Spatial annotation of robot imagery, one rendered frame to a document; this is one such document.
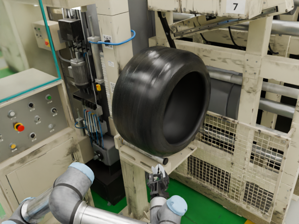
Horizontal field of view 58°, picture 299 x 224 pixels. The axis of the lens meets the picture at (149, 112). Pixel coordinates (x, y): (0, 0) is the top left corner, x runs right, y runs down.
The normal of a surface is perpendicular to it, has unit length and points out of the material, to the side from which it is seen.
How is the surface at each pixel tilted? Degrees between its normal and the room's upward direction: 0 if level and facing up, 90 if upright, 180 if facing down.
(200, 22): 90
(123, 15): 90
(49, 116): 90
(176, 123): 33
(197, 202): 0
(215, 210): 0
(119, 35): 90
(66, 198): 19
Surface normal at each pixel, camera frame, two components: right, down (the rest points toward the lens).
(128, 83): -0.54, -0.24
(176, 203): 0.47, -0.69
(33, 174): 0.75, 0.29
